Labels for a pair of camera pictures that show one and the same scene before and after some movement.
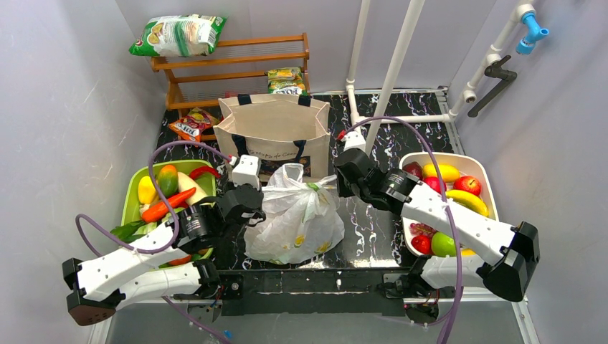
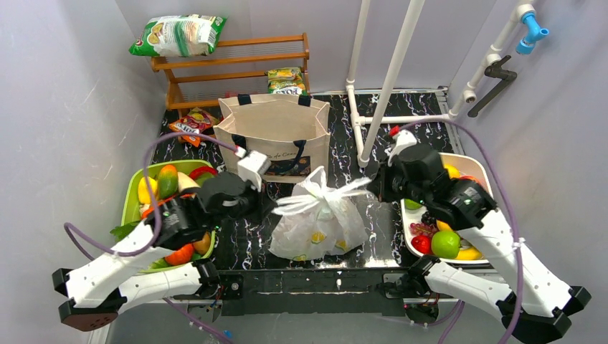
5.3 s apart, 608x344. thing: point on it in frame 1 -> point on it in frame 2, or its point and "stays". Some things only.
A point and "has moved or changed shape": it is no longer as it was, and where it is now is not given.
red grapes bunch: (421, 228) stays
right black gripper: (348, 170) -> (380, 185)
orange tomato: (179, 261) stays
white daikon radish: (185, 183) stays
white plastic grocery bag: (301, 220) has moved or changed shape
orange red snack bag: (190, 127) stays
